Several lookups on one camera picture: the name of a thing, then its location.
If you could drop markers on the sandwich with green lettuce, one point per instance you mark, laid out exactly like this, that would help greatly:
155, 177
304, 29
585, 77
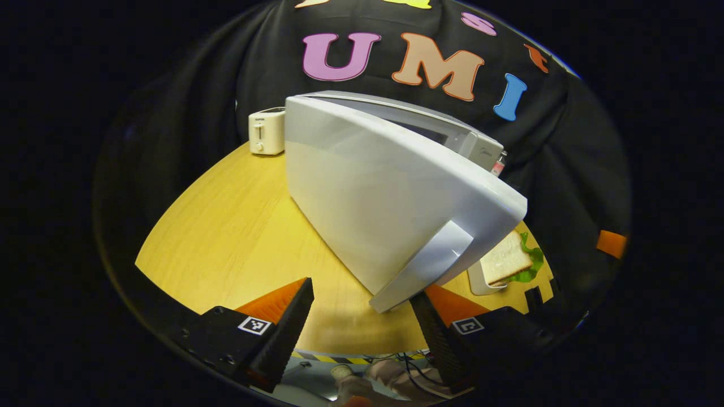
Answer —
506, 260

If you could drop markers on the white microwave oven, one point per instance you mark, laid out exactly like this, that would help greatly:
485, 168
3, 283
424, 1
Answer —
373, 198

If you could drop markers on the yellow black floor tape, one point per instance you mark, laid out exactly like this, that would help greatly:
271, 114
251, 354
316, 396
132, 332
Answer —
334, 358

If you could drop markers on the white toaster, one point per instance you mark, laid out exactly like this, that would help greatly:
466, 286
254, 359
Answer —
267, 133

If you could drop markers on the small bottle with pink label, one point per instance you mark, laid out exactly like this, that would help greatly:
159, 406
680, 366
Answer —
498, 167

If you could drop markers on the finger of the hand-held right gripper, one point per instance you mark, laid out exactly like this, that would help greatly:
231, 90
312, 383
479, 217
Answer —
612, 244

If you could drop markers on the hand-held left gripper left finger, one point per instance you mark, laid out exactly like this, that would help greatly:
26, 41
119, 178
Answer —
285, 333

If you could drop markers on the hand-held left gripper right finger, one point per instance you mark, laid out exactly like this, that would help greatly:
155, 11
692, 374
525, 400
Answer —
438, 339

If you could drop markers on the white ribbed plastic tray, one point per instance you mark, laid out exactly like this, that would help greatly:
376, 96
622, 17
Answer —
478, 282

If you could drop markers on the black backdrop cloth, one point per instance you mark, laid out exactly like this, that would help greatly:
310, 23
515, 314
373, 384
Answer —
254, 56

